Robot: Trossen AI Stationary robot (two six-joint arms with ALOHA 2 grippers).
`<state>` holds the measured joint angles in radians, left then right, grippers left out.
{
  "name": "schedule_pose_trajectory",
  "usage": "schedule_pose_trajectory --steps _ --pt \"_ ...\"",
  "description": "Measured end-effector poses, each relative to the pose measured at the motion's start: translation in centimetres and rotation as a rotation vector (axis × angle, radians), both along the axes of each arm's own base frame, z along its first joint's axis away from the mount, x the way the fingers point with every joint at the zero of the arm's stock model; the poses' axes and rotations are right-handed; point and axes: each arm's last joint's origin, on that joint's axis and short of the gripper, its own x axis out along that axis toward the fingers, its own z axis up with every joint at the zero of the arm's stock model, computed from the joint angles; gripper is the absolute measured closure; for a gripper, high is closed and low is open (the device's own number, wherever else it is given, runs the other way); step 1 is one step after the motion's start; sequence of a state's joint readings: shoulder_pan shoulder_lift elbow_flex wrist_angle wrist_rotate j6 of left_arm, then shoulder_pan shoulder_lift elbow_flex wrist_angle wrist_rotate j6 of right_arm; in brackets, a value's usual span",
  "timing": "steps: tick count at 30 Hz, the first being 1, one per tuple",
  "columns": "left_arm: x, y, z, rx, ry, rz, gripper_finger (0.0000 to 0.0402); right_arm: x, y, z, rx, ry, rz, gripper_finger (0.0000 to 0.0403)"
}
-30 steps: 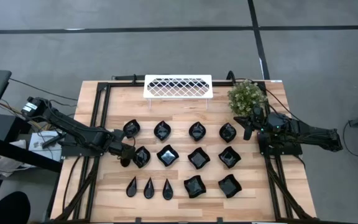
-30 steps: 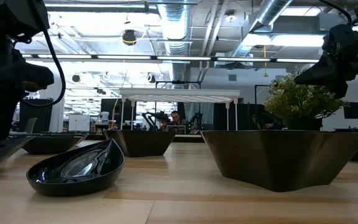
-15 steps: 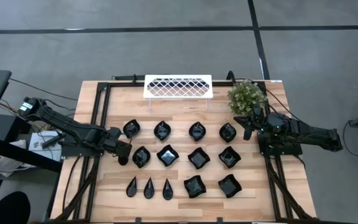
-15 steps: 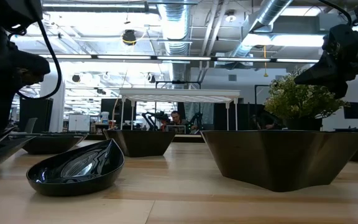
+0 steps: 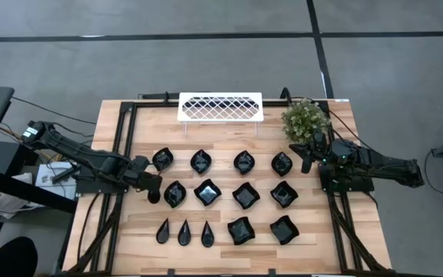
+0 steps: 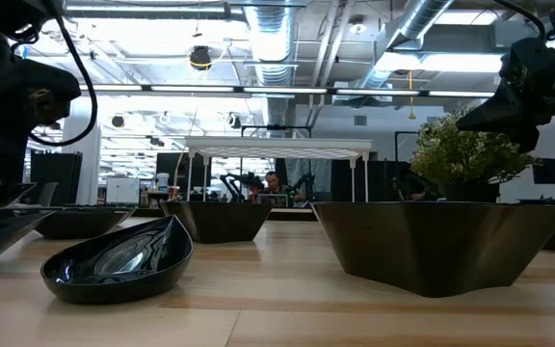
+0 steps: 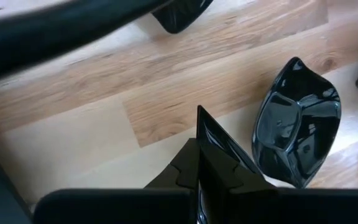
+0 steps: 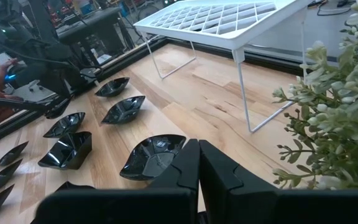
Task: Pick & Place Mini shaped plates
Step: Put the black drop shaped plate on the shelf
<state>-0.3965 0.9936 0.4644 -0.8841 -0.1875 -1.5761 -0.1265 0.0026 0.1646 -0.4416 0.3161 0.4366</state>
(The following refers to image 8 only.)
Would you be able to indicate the black leaf-shaped mini plate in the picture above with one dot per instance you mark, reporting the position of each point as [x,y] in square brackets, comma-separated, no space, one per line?
[112,87]
[123,110]
[151,158]
[64,125]

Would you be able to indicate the white lattice shelf rack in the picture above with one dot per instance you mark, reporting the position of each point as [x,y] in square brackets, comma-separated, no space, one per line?
[222,39]

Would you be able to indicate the black wavy square mini plate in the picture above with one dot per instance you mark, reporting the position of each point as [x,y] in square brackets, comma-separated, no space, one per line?
[67,151]
[70,186]

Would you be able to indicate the green artificial potted plant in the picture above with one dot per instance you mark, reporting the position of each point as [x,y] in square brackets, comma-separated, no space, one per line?
[346,124]

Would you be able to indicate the black desk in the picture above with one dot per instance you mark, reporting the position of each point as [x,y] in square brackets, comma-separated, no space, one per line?
[89,21]

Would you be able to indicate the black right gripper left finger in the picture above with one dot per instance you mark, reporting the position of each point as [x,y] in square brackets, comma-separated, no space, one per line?
[166,205]

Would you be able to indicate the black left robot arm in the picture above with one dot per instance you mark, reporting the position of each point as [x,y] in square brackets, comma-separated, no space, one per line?
[17,37]

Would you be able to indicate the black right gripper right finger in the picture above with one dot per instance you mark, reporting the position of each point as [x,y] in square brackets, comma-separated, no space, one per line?
[259,205]

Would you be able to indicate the black desk beam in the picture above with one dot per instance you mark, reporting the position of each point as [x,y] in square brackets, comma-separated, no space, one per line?
[11,102]

